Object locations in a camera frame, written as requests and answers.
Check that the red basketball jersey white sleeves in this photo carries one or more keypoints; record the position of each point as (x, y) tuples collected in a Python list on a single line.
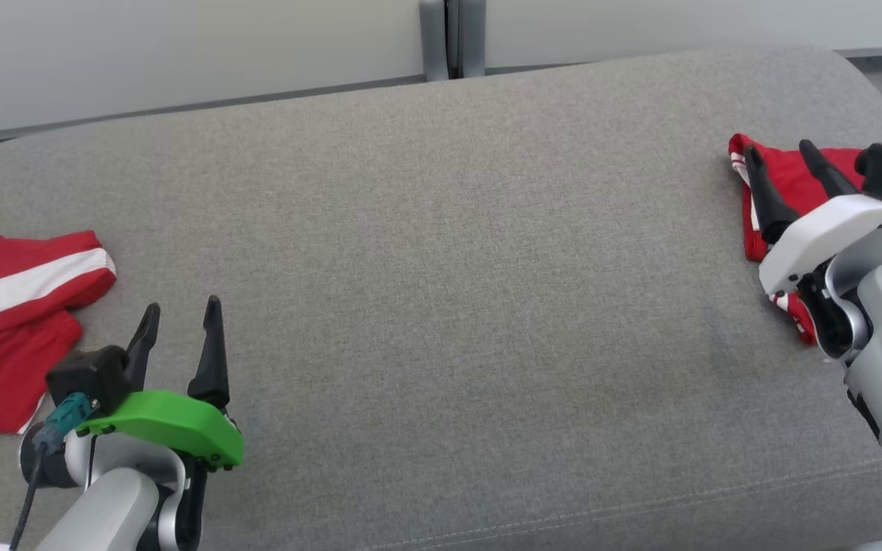
[(793, 184)]

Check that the red shorts white stripe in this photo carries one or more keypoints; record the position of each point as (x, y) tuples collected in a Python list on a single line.
[(4, 375)]

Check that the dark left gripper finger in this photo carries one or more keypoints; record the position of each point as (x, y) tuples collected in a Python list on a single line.
[(213, 367), (144, 340)]

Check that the grey partition post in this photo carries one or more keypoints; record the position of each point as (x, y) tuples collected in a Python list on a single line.
[(452, 38)]

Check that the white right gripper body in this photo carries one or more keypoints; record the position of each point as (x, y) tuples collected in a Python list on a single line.
[(824, 229)]

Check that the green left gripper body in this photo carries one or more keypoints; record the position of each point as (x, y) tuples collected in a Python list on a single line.
[(173, 425)]

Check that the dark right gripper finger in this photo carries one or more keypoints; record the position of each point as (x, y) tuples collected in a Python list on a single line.
[(770, 203), (828, 176)]

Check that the grey fabric sofa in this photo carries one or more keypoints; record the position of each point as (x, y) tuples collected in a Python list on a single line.
[(441, 306)]

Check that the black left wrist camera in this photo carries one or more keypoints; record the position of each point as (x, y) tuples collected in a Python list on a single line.
[(89, 375)]

